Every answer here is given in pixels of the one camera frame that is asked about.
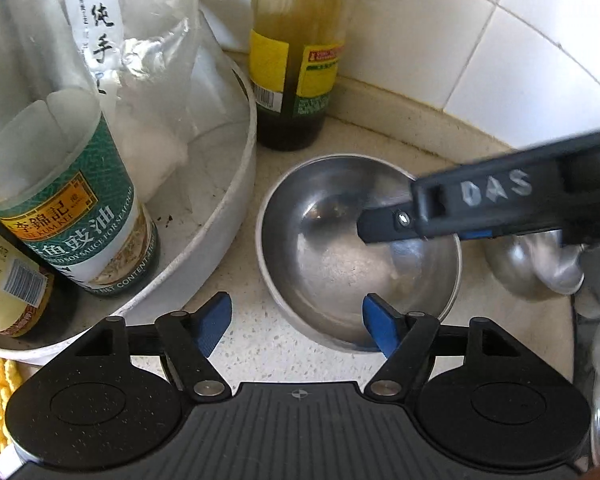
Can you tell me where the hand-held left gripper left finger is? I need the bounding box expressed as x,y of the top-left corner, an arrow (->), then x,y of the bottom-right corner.
75,291 -> 232,404

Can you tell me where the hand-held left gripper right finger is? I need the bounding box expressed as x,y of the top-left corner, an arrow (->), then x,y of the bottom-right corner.
362,294 -> 526,404

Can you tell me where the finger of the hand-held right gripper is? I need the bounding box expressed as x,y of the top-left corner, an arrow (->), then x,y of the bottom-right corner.
356,204 -> 419,246

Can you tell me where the large steel bowl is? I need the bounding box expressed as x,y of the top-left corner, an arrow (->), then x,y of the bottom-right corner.
256,155 -> 462,353

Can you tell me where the small steel bowl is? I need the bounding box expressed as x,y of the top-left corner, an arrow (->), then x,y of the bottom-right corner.
484,230 -> 586,302

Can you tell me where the white rotating condiment rack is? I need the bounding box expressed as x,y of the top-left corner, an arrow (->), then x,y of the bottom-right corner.
0,50 -> 258,366

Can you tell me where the yellow label dark sauce bottle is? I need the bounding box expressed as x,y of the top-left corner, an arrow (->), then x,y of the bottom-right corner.
249,0 -> 363,152

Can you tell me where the green label soy sauce bottle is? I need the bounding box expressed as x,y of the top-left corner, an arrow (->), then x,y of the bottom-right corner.
0,0 -> 161,300

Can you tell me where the yellow cap vinegar bottle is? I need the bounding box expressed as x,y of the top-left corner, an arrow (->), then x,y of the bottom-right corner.
0,210 -> 78,346

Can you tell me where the clear plastic bag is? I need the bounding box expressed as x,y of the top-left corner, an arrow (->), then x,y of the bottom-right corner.
62,0 -> 246,206

